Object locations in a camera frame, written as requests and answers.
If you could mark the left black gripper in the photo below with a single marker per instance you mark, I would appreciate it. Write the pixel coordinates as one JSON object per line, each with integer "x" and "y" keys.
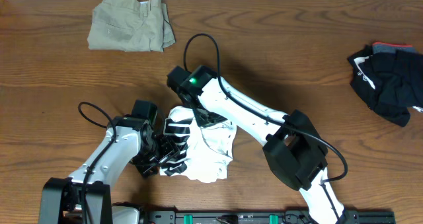
{"x": 170, "y": 149}

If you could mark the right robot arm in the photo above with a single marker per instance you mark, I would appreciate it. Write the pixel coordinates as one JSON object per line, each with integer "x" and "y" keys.
{"x": 295, "y": 152}

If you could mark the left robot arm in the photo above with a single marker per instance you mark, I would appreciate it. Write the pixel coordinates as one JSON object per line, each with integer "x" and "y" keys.
{"x": 85, "y": 195}

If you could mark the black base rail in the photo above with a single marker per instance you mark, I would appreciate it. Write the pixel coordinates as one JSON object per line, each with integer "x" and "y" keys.
{"x": 286, "y": 217}

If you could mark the white t-shirt black print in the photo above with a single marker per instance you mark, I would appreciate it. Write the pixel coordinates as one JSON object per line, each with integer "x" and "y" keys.
{"x": 205, "y": 153}

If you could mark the black garment red trim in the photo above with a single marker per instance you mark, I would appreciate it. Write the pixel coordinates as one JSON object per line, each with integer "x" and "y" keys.
{"x": 388, "y": 78}

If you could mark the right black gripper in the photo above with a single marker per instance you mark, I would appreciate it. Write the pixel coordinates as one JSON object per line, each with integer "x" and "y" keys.
{"x": 203, "y": 122}

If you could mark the folded khaki shorts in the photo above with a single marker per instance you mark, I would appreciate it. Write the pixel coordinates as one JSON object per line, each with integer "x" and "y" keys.
{"x": 131, "y": 26}

